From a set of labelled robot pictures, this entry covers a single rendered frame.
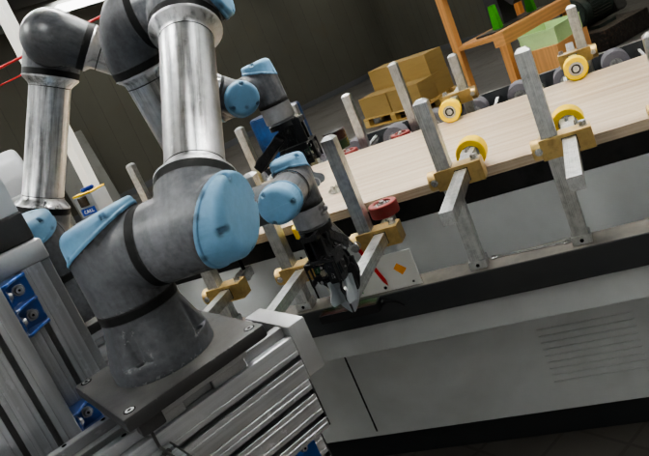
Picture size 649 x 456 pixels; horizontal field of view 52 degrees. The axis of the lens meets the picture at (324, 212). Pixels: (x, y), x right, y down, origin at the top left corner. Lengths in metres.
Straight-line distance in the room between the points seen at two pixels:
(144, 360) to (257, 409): 0.18
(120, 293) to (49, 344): 0.25
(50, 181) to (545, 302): 1.19
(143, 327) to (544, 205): 1.22
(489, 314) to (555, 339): 0.32
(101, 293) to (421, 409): 1.48
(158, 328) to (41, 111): 0.72
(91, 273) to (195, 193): 0.18
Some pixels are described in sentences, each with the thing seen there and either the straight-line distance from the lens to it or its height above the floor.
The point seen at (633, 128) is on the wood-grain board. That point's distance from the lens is 1.77.
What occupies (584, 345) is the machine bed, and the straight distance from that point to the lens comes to 2.06.
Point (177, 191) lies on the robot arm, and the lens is 0.86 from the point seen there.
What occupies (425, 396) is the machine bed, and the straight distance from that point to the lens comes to 2.21.
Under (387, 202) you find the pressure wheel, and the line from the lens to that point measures 1.76.
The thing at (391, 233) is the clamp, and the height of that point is 0.85.
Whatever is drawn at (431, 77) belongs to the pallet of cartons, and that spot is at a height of 0.37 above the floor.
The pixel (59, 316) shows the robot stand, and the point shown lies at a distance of 1.14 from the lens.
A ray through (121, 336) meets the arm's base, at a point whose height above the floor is 1.11.
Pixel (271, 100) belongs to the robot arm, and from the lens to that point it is 1.58.
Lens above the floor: 1.37
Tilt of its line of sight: 14 degrees down
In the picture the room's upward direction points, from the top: 23 degrees counter-clockwise
